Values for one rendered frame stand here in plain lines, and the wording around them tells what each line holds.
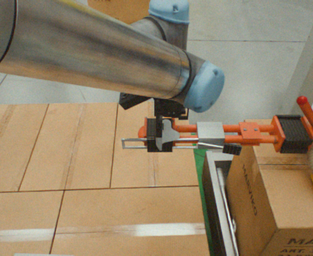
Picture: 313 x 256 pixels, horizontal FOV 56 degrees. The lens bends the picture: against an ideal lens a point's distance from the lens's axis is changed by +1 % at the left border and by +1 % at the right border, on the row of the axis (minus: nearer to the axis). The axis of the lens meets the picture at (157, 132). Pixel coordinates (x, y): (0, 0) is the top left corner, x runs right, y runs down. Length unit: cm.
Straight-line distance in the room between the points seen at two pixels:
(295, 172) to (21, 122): 136
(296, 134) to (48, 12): 71
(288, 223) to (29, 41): 75
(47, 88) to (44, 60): 266
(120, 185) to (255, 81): 196
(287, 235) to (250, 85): 214
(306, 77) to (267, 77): 103
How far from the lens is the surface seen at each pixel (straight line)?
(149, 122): 78
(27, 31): 23
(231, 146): 76
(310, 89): 214
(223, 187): 135
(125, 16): 224
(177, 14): 55
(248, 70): 308
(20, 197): 142
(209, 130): 78
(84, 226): 127
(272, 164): 95
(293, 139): 81
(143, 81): 33
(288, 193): 90
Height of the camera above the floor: 165
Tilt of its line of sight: 46 degrees down
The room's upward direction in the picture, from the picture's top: straight up
